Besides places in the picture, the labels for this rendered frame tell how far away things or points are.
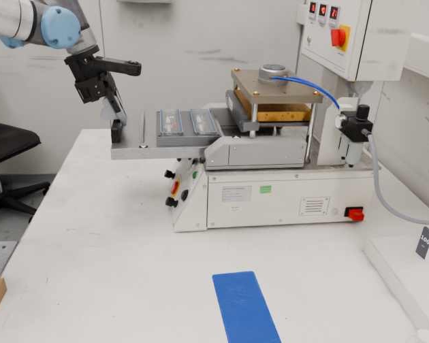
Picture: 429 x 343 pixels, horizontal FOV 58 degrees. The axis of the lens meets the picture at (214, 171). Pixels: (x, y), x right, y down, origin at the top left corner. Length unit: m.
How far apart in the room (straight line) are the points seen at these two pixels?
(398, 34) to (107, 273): 0.84
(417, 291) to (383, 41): 0.54
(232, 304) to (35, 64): 2.09
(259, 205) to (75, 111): 1.83
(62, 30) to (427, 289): 0.89
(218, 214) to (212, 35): 1.63
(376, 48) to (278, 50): 1.63
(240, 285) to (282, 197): 0.27
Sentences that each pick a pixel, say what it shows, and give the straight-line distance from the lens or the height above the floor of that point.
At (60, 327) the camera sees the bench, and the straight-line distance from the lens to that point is 0.85.
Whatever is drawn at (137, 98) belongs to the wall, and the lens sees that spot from 2.57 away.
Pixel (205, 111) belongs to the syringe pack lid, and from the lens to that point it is 1.14.
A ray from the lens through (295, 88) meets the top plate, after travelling 1.03.
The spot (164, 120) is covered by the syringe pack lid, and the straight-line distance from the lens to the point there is 1.07.
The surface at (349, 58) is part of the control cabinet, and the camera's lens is 0.97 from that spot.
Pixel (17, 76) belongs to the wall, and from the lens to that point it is 2.69.
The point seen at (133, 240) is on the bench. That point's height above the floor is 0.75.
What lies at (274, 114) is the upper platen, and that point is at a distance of 1.00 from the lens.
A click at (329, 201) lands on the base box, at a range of 1.09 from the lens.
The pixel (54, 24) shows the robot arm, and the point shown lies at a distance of 0.82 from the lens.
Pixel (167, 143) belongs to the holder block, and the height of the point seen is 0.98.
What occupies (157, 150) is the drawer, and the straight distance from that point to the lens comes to 0.98.
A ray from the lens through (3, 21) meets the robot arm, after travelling 0.80.
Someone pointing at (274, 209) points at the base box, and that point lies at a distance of 1.05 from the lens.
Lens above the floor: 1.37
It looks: 27 degrees down
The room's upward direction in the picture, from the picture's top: 2 degrees clockwise
